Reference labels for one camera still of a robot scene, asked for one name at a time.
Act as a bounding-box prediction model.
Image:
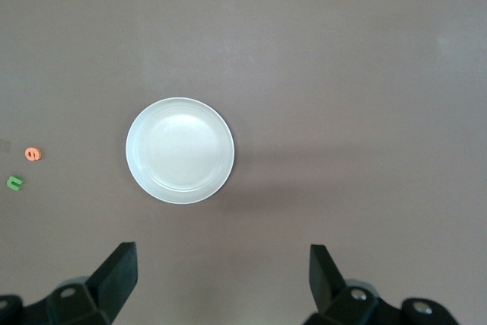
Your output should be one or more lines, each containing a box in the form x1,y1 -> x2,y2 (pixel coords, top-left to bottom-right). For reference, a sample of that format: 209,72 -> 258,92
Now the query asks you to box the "green foam letter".
6,175 -> 26,192

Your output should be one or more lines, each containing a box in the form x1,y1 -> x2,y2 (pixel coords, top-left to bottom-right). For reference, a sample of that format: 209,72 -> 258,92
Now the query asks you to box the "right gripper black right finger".
304,244 -> 457,325

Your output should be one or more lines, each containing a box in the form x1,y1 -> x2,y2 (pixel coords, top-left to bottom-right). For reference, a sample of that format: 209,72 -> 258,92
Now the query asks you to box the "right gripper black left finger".
0,241 -> 138,325

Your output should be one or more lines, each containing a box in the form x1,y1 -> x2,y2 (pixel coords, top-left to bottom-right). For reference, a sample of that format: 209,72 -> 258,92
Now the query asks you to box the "beige round plate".
125,97 -> 236,206

